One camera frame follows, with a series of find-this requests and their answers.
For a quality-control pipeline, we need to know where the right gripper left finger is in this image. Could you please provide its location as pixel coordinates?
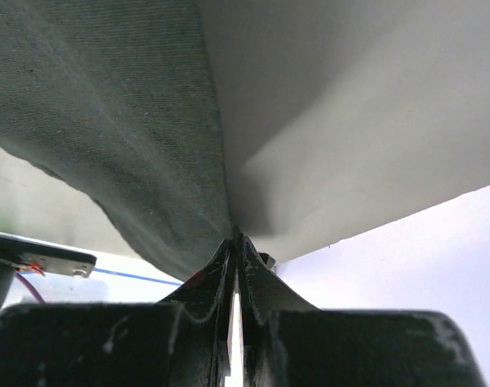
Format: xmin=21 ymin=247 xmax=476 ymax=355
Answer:
xmin=154 ymin=241 xmax=234 ymax=386

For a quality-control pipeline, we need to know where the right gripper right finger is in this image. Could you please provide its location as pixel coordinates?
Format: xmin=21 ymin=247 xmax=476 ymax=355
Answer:
xmin=235 ymin=235 xmax=318 ymax=386

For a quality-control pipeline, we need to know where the black button shirt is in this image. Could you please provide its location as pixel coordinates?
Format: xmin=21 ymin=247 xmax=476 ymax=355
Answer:
xmin=0 ymin=1 xmax=232 ymax=280

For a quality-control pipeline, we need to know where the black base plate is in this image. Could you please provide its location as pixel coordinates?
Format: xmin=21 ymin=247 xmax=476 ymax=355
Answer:
xmin=0 ymin=233 xmax=97 ymax=278

